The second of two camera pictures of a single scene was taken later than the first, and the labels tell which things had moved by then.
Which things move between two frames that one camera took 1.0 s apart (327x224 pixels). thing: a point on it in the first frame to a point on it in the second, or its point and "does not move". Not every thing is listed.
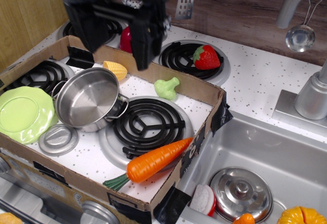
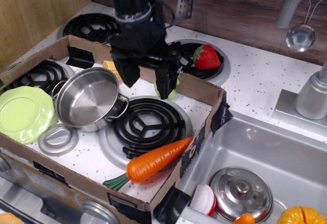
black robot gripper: x=141 y=4 to x=146 y=40
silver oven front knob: x=93 y=213 does not move
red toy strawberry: x=205 y=57 does not move
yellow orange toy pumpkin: x=299 y=215 does not move
